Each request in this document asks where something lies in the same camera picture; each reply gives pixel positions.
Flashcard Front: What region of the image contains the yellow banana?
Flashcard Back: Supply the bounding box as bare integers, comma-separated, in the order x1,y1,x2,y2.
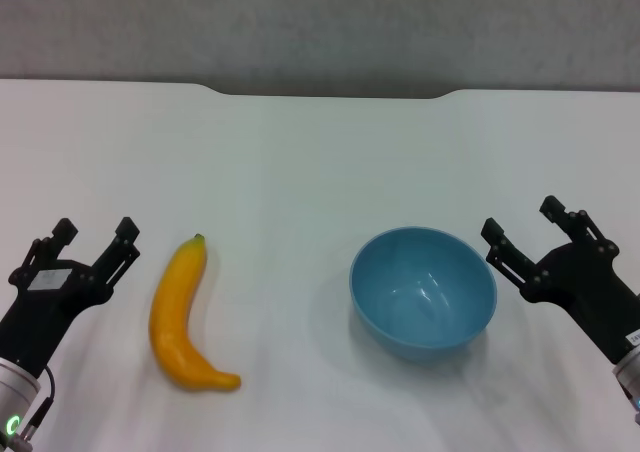
149,232,243,393

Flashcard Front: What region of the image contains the blue bowl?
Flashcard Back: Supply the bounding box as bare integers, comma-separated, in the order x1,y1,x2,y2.
348,226,499,362

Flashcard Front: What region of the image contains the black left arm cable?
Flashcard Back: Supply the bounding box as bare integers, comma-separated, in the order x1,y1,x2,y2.
9,365,56,443

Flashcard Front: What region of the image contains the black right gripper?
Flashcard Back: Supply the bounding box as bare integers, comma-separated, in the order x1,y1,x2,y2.
479,195,640,366

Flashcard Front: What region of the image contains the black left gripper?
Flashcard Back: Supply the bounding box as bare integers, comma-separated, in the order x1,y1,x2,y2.
0,216,141,374

